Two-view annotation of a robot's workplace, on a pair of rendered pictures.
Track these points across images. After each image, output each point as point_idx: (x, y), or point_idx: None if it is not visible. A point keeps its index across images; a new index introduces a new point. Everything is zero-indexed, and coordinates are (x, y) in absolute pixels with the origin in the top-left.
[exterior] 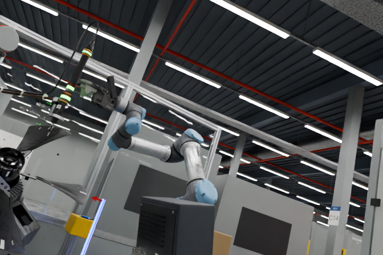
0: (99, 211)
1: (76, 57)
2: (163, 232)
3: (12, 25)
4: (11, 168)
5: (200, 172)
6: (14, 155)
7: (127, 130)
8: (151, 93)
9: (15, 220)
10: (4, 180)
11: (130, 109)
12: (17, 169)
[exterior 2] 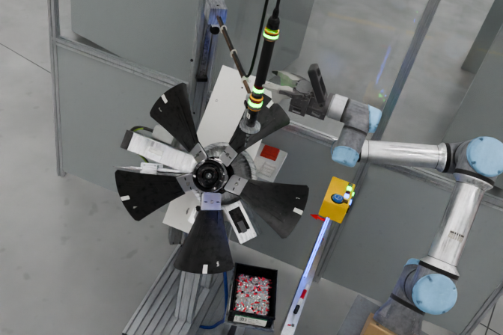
0: (322, 231)
1: None
2: None
3: None
4: (208, 190)
5: (449, 249)
6: (213, 170)
7: (335, 161)
8: None
9: (225, 234)
10: (210, 194)
11: (348, 121)
12: (215, 191)
